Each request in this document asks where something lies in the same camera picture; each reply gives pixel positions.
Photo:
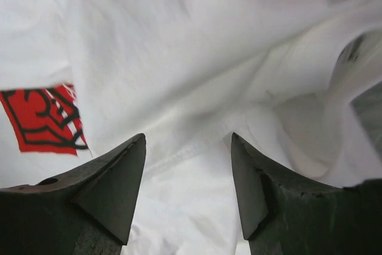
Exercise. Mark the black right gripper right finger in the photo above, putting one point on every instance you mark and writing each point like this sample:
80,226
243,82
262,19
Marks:
283,212

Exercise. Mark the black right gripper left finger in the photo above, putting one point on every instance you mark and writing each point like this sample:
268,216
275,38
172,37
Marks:
86,210

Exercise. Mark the white t-shirt with red print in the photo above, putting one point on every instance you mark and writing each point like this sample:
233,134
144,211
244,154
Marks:
185,73

